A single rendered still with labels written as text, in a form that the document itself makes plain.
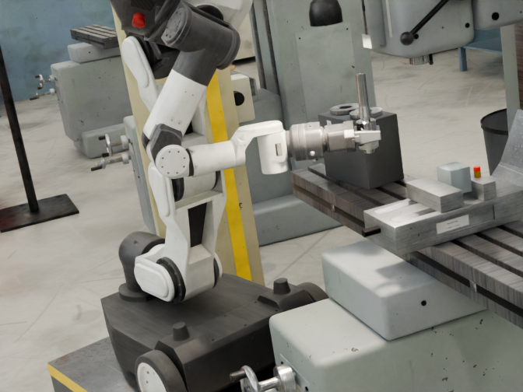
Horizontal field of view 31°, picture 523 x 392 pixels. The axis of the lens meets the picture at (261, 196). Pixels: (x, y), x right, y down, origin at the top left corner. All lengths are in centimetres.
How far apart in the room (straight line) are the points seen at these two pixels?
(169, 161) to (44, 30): 894
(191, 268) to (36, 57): 846
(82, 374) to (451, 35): 156
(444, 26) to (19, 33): 911
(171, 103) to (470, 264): 74
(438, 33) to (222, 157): 56
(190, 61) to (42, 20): 894
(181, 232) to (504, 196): 90
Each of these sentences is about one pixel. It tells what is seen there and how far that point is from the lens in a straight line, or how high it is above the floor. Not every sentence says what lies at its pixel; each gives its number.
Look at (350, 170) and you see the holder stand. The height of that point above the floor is 95.
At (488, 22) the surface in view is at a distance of 215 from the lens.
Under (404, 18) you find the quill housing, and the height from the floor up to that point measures 140.
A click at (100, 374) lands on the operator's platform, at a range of 294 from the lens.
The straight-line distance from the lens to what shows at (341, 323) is 226.
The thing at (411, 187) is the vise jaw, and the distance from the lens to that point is 219.
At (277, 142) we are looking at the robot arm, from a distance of 221.
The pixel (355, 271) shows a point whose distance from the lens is 222.
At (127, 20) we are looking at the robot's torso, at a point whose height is 147.
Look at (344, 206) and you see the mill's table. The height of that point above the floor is 89.
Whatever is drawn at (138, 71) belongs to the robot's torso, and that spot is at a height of 132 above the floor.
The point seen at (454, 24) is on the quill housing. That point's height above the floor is 137.
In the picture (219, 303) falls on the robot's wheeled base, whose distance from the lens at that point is 282.
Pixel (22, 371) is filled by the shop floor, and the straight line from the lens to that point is 407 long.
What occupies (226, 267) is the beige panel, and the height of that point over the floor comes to 23.
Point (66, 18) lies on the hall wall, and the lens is 1104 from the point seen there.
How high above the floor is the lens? 168
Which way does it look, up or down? 17 degrees down
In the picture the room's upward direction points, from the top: 9 degrees counter-clockwise
